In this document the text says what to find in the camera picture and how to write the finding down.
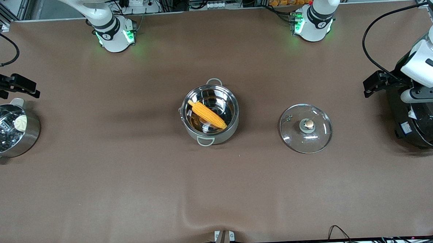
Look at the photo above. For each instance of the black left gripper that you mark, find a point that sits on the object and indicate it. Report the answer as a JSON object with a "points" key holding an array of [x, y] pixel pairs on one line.
{"points": [[392, 78]]}

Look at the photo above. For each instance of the round glass pot lid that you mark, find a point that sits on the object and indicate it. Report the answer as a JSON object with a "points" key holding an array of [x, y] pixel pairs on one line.
{"points": [[294, 140]]}

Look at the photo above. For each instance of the yellow plastic corn cob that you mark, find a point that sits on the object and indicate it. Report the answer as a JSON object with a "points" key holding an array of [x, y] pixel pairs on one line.
{"points": [[207, 114]]}

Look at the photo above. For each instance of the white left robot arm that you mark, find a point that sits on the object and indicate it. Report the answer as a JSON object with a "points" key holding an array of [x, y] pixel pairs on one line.
{"points": [[316, 22]]}

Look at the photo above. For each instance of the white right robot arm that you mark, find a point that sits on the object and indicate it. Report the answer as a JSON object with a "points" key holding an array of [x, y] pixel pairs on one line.
{"points": [[114, 34]]}

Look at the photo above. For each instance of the stainless steel steamer pot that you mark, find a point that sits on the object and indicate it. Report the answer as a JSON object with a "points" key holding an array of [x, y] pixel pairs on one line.
{"points": [[31, 140]]}

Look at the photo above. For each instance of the white steamed bun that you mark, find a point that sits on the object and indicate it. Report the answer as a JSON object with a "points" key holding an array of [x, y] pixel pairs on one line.
{"points": [[20, 123]]}

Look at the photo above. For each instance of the black electric rice cooker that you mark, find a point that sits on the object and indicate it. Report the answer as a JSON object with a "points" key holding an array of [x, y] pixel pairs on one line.
{"points": [[421, 127]]}

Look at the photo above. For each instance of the brown table mat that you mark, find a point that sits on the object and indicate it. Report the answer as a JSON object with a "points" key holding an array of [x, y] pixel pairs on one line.
{"points": [[277, 177]]}

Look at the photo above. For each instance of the white power strip with plugs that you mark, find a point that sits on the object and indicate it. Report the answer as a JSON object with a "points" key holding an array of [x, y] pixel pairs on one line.
{"points": [[136, 1]]}

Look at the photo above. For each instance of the metal table clamp bracket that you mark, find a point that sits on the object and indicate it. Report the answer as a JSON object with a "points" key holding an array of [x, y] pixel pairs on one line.
{"points": [[221, 241]]}

